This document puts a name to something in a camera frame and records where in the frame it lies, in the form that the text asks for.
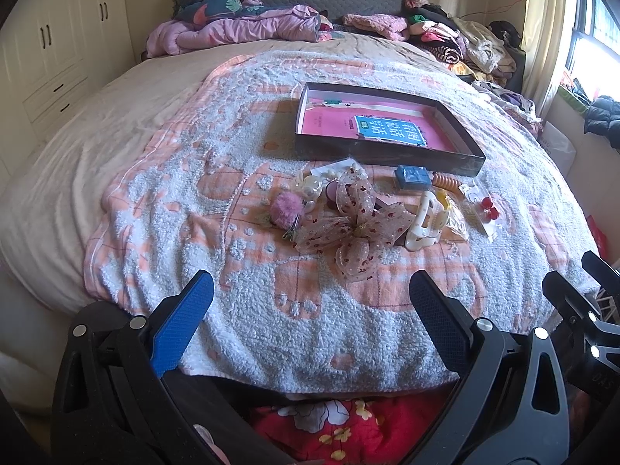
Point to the cream curtain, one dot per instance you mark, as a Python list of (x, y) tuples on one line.
[(548, 29)]

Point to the red floral fabric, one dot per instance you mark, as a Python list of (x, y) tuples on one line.
[(370, 430)]

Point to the earring card in plastic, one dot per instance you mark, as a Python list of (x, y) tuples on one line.
[(339, 170)]

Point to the sheer pink bow hair clip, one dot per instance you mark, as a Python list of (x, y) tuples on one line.
[(359, 234)]

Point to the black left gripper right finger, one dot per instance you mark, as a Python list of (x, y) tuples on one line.
[(509, 405)]

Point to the cream pearl claw clip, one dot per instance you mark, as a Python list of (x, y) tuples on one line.
[(308, 187)]

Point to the mauve oval hair clip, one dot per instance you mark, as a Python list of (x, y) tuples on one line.
[(331, 194)]

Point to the red cherry hair clips pack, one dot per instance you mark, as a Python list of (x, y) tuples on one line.
[(478, 208)]

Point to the black shallow box pink lining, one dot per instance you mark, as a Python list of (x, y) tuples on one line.
[(382, 127)]

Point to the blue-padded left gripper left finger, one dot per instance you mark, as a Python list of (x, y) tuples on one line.
[(111, 403)]

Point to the white orange textured blanket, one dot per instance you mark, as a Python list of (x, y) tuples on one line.
[(325, 309)]

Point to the black puffer jacket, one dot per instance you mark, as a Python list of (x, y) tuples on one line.
[(603, 119)]

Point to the pink knitted garment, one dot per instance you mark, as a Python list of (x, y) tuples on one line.
[(391, 27)]

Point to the pink pompom hair clip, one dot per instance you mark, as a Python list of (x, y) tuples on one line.
[(286, 211)]

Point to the bed with beige sheet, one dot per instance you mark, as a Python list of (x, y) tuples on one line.
[(52, 207)]

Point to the window with grille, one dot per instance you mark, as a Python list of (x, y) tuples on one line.
[(593, 58)]

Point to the cream built-in wardrobe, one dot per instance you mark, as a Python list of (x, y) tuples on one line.
[(54, 55)]

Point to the cream large claw clip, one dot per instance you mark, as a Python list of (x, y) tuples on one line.
[(430, 219)]

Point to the dark floral pillow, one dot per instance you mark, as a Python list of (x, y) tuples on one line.
[(202, 12)]

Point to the pink crumpled duvet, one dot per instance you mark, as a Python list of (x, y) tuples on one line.
[(298, 23)]

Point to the pile of mixed clothes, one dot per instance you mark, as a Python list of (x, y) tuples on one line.
[(489, 52)]

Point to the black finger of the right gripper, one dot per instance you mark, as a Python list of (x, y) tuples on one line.
[(579, 312)]

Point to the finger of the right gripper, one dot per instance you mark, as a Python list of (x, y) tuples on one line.
[(602, 272)]

